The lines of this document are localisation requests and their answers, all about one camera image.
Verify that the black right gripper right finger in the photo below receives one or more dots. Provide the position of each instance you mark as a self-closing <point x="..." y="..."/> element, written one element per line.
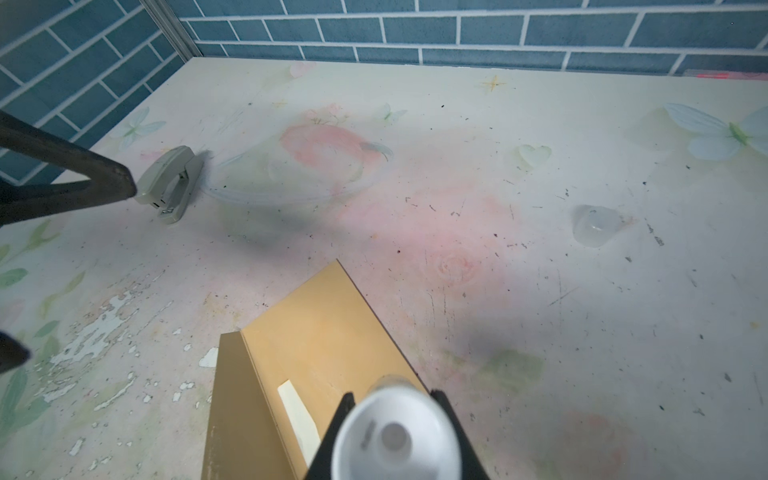
<point x="471" y="466"/>

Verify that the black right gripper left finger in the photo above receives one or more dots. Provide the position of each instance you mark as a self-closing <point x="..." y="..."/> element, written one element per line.
<point x="321" y="466"/>

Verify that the white glue stick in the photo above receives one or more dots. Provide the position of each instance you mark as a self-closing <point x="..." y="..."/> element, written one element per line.
<point x="396" y="432"/>

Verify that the brown kraft envelope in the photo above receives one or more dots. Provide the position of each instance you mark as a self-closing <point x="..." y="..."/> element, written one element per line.
<point x="327" y="341"/>

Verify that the translucent glue stick cap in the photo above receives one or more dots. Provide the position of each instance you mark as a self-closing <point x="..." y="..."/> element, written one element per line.
<point x="595" y="225"/>

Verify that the metal corner post left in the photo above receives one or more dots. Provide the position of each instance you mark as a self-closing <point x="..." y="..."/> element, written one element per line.
<point x="171" y="27"/>

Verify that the grey stapler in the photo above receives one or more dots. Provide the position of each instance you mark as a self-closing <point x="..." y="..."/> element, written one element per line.
<point x="168" y="184"/>

